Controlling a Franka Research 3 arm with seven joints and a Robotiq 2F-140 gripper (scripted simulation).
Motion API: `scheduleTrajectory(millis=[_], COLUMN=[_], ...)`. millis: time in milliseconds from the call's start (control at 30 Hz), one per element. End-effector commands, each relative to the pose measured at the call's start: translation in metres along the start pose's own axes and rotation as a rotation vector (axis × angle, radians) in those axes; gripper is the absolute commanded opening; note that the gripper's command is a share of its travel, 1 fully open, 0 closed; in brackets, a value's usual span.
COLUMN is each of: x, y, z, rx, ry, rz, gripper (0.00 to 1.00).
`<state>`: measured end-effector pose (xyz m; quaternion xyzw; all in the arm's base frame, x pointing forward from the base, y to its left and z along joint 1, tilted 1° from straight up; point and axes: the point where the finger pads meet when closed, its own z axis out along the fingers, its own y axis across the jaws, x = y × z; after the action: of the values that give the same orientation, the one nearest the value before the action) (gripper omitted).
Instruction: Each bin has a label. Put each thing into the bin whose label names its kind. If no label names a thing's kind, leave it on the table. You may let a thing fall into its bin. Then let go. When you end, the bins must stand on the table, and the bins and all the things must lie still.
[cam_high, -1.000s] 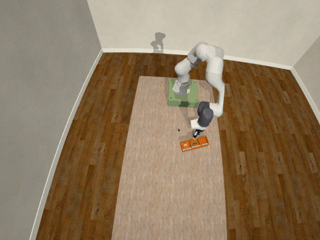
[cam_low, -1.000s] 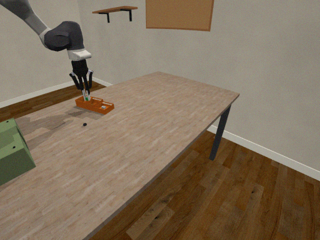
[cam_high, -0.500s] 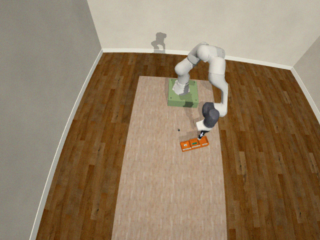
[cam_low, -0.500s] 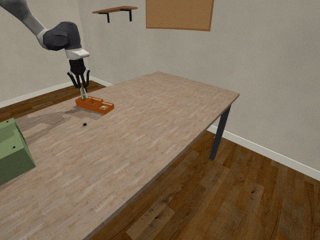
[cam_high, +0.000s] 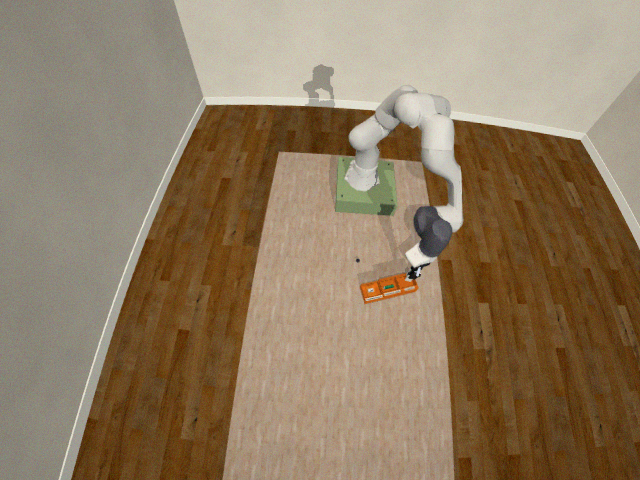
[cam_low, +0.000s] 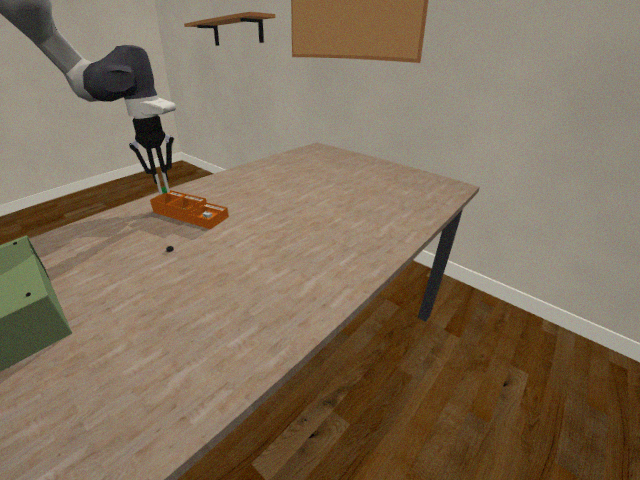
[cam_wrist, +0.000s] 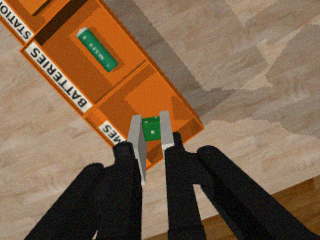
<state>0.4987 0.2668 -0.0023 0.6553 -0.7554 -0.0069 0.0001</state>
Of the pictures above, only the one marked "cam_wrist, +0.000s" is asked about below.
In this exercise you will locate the green aa battery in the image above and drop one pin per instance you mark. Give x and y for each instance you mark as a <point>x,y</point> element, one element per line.
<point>95,47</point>

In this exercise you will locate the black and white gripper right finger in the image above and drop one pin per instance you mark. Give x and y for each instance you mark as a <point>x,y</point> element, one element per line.
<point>249,211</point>

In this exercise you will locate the orange three-bin rack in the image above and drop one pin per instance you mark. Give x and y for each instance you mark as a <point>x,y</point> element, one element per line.
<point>145,93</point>

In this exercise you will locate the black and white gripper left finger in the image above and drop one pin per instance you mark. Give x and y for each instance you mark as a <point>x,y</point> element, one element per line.
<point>73,217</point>

